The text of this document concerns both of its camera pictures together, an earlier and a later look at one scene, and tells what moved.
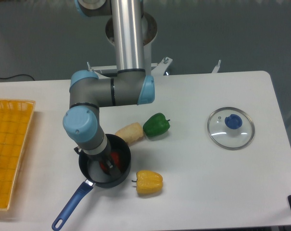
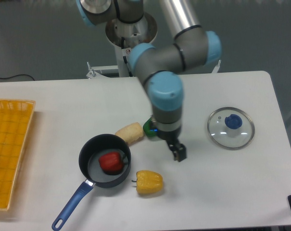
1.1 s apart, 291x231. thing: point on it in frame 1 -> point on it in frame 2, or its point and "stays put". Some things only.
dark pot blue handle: x=92 y=171 stays put
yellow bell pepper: x=148 y=182 stays put
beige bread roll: x=131 y=132 stays put
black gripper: x=103 y=158 -> x=179 y=152
